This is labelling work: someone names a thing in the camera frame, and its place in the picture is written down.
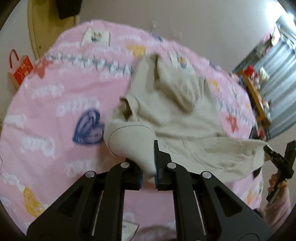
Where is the beige hooded sweatshirt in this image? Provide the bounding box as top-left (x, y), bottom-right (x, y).
top-left (103, 54), bottom-right (269, 183)

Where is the right hand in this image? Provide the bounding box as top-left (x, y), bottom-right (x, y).
top-left (267, 173), bottom-right (289, 195)

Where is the wooden table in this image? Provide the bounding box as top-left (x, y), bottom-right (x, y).
top-left (237, 70), bottom-right (271, 128)

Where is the pink patterned bed blanket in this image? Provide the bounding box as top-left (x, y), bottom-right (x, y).
top-left (1, 20), bottom-right (256, 233)

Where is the grey window curtain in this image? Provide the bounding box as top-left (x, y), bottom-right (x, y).
top-left (233, 16), bottom-right (296, 141)

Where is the red paper gift bag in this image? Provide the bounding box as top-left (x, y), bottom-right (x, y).
top-left (8, 49), bottom-right (34, 90)

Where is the wooden door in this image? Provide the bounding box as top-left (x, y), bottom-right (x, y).
top-left (27, 0), bottom-right (79, 59)

